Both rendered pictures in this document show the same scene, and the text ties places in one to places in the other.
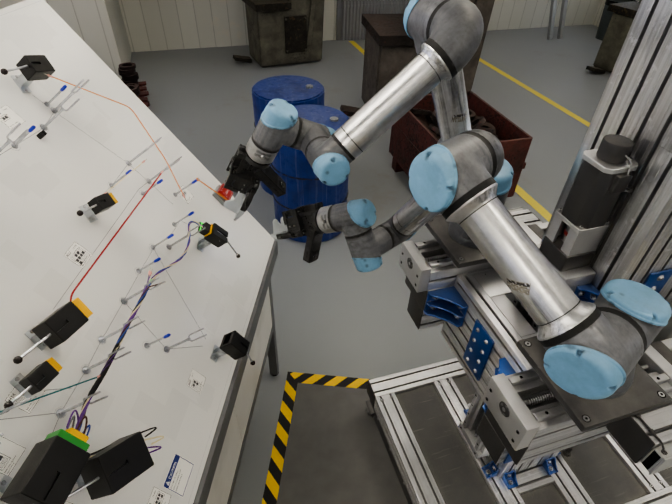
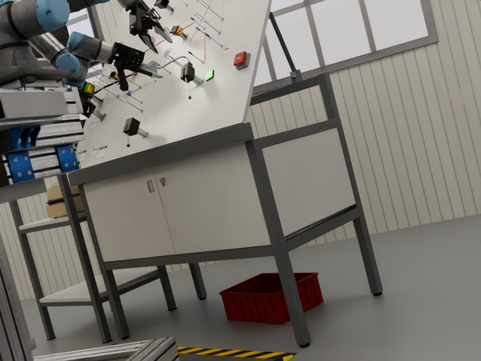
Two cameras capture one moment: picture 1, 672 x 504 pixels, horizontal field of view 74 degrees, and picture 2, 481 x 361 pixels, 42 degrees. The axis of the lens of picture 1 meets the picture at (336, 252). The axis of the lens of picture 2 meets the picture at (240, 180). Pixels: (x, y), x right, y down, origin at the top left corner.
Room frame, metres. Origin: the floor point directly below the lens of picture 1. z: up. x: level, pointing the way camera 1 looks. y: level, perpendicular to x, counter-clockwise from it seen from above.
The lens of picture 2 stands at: (2.76, -1.56, 0.80)
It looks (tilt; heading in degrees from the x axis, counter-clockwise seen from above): 3 degrees down; 129
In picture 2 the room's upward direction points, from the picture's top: 15 degrees counter-clockwise
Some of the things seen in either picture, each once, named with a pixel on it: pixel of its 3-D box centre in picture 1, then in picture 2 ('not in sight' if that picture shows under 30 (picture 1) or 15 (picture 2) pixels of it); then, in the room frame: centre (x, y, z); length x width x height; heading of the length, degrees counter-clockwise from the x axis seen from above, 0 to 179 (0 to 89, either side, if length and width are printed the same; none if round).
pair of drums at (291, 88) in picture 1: (299, 154); not in sight; (2.92, 0.29, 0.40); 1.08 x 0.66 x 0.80; 6
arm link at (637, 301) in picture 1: (623, 318); not in sight; (0.59, -0.56, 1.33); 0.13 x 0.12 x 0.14; 133
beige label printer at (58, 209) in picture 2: not in sight; (78, 193); (-0.04, 0.50, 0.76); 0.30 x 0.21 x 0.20; 90
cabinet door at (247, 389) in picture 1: (253, 346); (208, 202); (1.05, 0.30, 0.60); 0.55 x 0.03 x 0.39; 176
